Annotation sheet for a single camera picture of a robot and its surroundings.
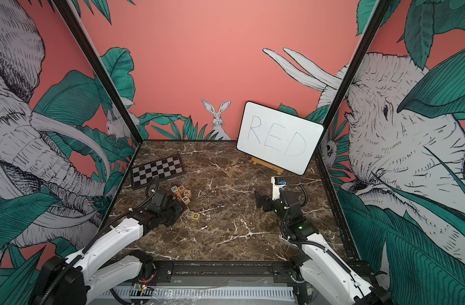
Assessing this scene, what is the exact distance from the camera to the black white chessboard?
100 cm

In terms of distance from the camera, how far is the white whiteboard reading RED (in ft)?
3.00

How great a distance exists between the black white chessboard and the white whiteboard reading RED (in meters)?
0.39
